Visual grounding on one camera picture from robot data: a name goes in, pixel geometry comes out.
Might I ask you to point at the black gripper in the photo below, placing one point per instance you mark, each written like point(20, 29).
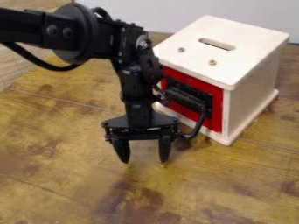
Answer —
point(140, 124)

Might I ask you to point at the red wooden drawer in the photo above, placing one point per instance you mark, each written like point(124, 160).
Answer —
point(180, 79)

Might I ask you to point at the white wooden box cabinet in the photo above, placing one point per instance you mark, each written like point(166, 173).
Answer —
point(227, 59)

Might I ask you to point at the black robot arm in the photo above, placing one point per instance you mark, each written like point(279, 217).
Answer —
point(60, 40)

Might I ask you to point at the black metal drawer handle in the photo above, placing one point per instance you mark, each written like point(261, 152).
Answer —
point(187, 105)

